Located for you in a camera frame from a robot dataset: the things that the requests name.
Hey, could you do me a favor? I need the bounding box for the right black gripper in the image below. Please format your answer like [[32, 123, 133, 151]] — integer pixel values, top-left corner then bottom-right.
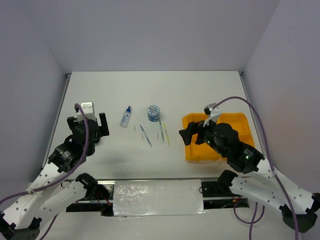
[[178, 115, 227, 157]]

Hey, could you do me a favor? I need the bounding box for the yellow gel pen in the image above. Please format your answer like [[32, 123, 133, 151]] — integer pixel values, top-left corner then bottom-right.
[[162, 122, 171, 146]]

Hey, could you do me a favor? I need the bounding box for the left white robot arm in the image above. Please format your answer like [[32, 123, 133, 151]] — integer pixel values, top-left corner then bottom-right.
[[0, 113, 111, 240]]

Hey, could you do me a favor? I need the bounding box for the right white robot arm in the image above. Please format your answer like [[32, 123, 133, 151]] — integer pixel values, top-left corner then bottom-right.
[[179, 120, 320, 233]]

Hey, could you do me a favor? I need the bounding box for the yellow divided storage tray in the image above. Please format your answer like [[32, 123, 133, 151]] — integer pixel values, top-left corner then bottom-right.
[[182, 113, 255, 163]]

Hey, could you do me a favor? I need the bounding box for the green gel pen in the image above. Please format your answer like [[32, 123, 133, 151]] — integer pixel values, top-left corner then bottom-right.
[[159, 119, 165, 143]]

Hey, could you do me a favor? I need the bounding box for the clear blue spray bottle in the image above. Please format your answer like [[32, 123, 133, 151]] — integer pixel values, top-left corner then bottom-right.
[[120, 106, 132, 128]]

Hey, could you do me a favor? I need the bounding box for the blue lidded round jar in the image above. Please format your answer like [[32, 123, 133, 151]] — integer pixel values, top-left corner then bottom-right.
[[147, 105, 160, 122]]

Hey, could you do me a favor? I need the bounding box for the clear blue gel pen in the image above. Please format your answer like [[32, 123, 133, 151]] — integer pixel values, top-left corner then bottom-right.
[[139, 125, 153, 148]]

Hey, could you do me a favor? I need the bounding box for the silver foil covered plate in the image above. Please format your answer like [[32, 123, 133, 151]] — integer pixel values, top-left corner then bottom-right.
[[113, 179, 206, 217]]

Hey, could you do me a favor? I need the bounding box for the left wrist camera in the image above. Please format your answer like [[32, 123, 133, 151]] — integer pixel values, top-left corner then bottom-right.
[[76, 101, 97, 122]]

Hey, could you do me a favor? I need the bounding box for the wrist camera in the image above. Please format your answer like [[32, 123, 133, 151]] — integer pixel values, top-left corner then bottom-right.
[[76, 101, 97, 122], [203, 103, 222, 127]]

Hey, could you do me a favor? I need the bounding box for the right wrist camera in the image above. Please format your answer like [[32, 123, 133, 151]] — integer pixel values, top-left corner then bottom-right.
[[203, 103, 222, 127]]

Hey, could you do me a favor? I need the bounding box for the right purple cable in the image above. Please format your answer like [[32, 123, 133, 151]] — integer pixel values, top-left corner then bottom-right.
[[212, 96, 300, 240]]

